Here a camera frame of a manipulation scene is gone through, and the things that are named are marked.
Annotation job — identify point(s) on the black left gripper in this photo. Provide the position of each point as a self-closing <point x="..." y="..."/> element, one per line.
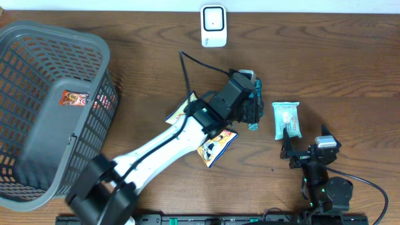
<point x="254" y="110"/>

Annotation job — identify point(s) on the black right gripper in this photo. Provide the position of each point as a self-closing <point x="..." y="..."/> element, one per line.
<point x="287" y="152"/>

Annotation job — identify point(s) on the teal mouthwash bottle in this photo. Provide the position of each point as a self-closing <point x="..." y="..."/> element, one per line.
<point x="257" y="106"/>

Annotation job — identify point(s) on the pale green wipes pack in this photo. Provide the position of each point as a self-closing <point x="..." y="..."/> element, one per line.
<point x="286" y="117"/>

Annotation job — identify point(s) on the yellow snack bag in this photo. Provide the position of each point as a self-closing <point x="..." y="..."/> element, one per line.
<point x="215" y="147"/>

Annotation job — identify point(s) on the red brown snack packet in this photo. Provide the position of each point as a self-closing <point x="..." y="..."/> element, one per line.
<point x="73" y="98"/>

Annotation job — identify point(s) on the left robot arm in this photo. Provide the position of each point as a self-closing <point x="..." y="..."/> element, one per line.
<point x="106" y="191"/>

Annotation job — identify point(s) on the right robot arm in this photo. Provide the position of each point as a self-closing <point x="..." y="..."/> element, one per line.
<point x="329" y="196"/>

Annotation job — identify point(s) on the white barcode scanner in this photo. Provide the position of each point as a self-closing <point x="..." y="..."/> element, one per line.
<point x="214" y="29"/>

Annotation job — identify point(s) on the grey plastic shopping basket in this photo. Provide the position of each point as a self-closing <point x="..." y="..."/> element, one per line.
<point x="45" y="146"/>

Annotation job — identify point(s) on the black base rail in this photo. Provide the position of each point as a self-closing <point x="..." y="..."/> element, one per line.
<point x="156" y="219"/>

